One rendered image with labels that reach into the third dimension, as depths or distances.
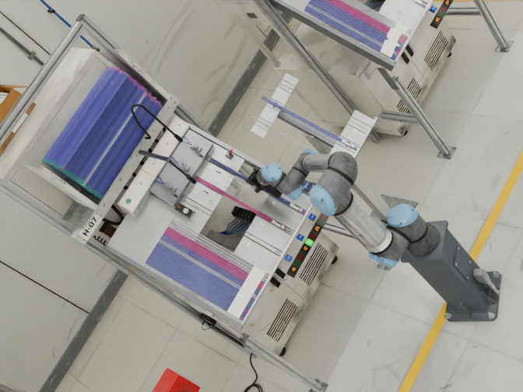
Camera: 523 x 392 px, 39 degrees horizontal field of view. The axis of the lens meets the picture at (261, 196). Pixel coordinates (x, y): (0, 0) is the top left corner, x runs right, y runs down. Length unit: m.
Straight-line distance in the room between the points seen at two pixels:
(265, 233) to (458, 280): 0.87
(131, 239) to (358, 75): 1.48
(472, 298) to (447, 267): 0.29
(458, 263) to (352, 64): 1.29
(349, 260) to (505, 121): 1.11
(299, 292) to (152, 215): 0.97
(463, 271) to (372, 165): 1.25
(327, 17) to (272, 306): 1.47
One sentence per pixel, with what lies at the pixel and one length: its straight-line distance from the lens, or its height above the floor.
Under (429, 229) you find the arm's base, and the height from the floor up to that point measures 0.62.
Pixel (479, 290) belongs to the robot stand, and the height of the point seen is 0.13.
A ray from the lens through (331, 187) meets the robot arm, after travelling 2.68.
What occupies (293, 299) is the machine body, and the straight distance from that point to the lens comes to 3.89.
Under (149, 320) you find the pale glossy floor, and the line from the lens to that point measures 4.83.
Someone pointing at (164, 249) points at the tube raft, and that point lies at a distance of 3.32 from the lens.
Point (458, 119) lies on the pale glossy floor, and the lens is 4.26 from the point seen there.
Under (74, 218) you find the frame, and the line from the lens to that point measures 3.30.
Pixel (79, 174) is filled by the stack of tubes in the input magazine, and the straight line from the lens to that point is 3.15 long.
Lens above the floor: 3.00
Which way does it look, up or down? 39 degrees down
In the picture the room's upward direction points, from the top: 48 degrees counter-clockwise
